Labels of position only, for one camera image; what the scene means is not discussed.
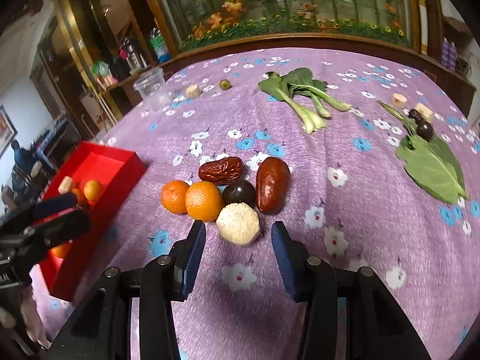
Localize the bok choy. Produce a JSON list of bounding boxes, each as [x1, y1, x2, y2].
[[258, 67, 352, 134]]

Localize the small beige cylinder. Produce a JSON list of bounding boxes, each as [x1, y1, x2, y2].
[[391, 94, 408, 108]]

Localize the small dark plum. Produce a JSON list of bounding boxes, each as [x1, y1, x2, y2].
[[408, 109, 434, 141]]

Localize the purple floral tablecloth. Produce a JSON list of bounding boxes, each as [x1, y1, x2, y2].
[[78, 49, 479, 359]]

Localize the beige cake block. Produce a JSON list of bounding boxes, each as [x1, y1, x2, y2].
[[58, 176, 75, 194]]

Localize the smooth brown date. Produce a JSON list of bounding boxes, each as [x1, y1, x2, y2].
[[256, 157, 290, 215]]

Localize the orange tangerine in tray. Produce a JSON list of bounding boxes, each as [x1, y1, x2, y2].
[[50, 242, 72, 259]]

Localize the green blue bottle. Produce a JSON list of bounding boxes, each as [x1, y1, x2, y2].
[[150, 27, 171, 63]]

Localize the small beige block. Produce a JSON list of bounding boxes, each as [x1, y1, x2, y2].
[[415, 102, 434, 123]]

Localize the flower aquarium panel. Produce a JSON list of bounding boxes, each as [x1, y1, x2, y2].
[[157, 0, 411, 51]]

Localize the green olive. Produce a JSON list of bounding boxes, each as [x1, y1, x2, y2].
[[219, 79, 231, 90]]

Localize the left hand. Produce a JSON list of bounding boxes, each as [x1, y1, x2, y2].
[[1, 285, 51, 350]]

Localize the white round rice cake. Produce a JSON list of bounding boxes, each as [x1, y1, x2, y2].
[[216, 202, 260, 246]]

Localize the small beige cube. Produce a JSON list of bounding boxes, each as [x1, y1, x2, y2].
[[185, 85, 203, 99]]

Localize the wrinkled red date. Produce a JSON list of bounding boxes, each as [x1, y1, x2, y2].
[[199, 157, 243, 185]]

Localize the framed painting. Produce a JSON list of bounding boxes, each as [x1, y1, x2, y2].
[[0, 105, 17, 155]]

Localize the purple bottles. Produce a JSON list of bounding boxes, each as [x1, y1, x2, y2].
[[440, 38, 457, 72]]

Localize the seated person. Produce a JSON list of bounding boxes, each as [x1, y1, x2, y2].
[[10, 140, 38, 195]]

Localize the green leaf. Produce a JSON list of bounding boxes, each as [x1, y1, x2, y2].
[[379, 102, 470, 204]]

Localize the black kettle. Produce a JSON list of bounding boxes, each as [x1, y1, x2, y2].
[[120, 37, 148, 75]]

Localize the clear plastic cup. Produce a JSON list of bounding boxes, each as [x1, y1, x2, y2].
[[133, 67, 171, 111]]

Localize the red tray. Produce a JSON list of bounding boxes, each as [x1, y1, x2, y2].
[[40, 142, 146, 301]]

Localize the wooden cabinet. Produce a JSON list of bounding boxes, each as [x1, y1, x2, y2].
[[27, 0, 476, 139]]

